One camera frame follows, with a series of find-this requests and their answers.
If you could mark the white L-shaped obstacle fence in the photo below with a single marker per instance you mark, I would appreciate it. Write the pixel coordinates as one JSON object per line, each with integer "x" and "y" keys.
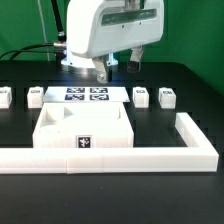
{"x": 197, "y": 155}

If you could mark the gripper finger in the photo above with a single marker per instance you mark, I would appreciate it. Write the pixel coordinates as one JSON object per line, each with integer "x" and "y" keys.
{"x": 101, "y": 68}
{"x": 134, "y": 63}

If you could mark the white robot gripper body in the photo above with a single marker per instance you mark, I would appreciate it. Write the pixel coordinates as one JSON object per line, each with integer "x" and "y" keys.
{"x": 99, "y": 27}

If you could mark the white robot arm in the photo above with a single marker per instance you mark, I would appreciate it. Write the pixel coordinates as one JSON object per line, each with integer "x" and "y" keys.
{"x": 85, "y": 65}

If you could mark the white marker sheet with tags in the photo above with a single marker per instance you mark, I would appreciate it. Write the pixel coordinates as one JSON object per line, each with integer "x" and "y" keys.
{"x": 86, "y": 94}

